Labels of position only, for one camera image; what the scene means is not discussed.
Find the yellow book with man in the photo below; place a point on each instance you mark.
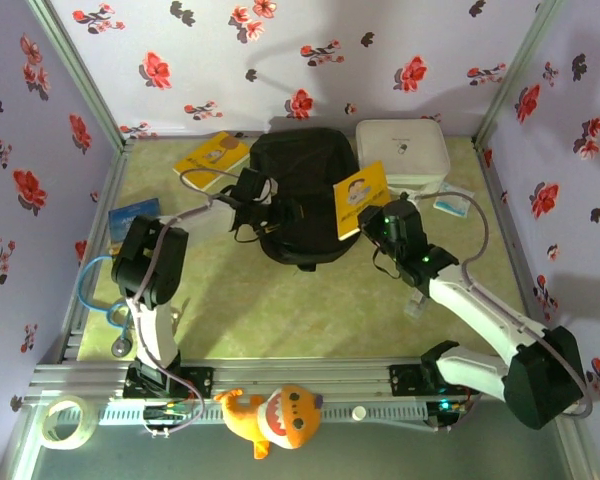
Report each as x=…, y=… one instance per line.
x=357, y=200

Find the black backpack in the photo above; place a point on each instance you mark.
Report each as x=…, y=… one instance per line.
x=305, y=160

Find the yellow book with balloon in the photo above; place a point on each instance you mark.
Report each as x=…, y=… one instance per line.
x=207, y=160

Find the blue landscape cover book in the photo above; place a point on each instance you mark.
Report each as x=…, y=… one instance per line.
x=130, y=215

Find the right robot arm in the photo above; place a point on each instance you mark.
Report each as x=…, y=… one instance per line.
x=480, y=310

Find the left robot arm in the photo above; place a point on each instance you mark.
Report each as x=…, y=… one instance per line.
x=150, y=260

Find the white and blue packet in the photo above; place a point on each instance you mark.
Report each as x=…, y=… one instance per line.
x=452, y=202

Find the white zip case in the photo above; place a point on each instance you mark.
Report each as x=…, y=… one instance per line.
x=405, y=145

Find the small clear plastic box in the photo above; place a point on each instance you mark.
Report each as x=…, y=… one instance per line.
x=415, y=306

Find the clear plastic stand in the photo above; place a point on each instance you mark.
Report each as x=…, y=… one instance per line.
x=182, y=312

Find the small controller board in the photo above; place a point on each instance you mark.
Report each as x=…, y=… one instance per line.
x=167, y=411
x=447, y=409

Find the small white round cap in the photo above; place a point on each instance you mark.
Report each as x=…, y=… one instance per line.
x=359, y=413

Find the orange shark plush toy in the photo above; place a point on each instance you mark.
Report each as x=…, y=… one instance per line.
x=280, y=417

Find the clear tape roll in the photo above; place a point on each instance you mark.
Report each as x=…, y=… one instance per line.
x=87, y=417

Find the aluminium side rail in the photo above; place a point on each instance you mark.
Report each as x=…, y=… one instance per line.
x=500, y=210
x=111, y=190

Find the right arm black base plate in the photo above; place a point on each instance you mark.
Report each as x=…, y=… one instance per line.
x=405, y=380

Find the long aluminium base rail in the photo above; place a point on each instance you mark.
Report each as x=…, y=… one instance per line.
x=305, y=372

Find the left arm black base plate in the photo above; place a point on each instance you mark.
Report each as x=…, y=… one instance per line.
x=195, y=380

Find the aluminium corner post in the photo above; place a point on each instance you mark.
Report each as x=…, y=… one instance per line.
x=77, y=70
x=515, y=75

